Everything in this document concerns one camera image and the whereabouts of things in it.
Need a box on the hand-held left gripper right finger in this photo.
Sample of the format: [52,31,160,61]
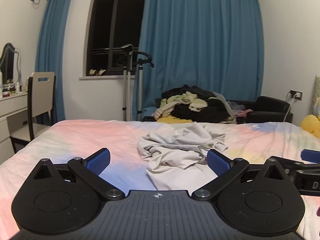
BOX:
[191,149,288,201]

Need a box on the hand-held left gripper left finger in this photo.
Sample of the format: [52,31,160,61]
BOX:
[32,148,125,201]

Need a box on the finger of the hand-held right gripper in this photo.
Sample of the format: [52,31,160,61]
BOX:
[271,149,320,171]

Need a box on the white garment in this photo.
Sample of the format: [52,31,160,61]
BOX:
[137,123,228,192]

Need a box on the pile of clothes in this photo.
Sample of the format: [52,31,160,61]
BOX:
[152,85,237,124]

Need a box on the yellow plush toy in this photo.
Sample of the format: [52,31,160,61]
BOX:
[300,114,320,138]

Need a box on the yellow cloth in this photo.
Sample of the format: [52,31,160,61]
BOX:
[157,116,194,124]

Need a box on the black armchair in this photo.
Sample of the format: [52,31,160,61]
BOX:
[235,96,293,124]

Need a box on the garment steamer stand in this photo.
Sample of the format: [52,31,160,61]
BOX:
[117,44,155,122]

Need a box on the beige chair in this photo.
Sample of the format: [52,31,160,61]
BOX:
[6,72,56,153]

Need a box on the white dressing table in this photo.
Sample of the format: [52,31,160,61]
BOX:
[0,91,28,165]

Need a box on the group of cosmetic bottles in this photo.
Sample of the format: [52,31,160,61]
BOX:
[0,69,28,98]

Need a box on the narrow blue curtain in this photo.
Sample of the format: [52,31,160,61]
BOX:
[35,0,77,127]

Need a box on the wide blue curtain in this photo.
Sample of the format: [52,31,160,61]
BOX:
[132,0,265,124]

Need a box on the dark window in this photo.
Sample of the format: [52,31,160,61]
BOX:
[86,0,147,77]

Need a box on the dressing table mirror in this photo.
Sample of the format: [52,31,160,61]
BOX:
[0,42,22,83]

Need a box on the white charger cable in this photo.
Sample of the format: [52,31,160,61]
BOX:
[284,92,300,123]

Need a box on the dark wall socket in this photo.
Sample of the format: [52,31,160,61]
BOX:
[289,90,303,101]

